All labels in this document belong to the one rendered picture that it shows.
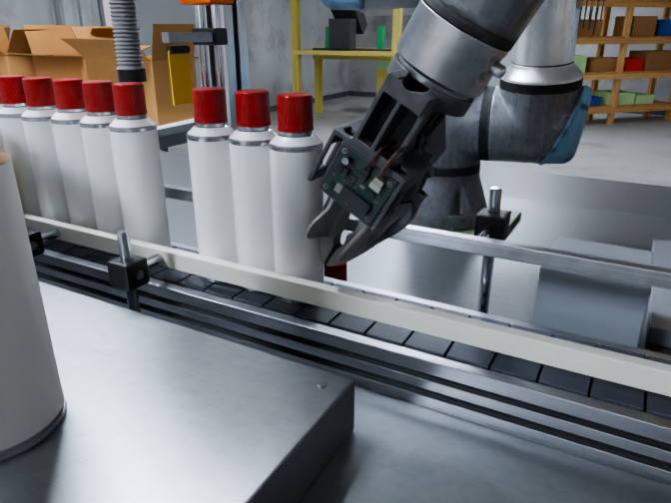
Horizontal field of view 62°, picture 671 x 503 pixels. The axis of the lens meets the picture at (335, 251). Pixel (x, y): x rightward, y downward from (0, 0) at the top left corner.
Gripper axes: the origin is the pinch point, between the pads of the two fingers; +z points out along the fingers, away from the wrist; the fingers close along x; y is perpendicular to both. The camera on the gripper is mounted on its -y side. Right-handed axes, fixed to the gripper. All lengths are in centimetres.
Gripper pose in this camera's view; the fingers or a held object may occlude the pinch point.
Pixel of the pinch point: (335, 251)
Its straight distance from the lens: 55.8
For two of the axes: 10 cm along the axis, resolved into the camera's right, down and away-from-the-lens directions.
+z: -4.4, 7.1, 5.5
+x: 7.6, 6.2, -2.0
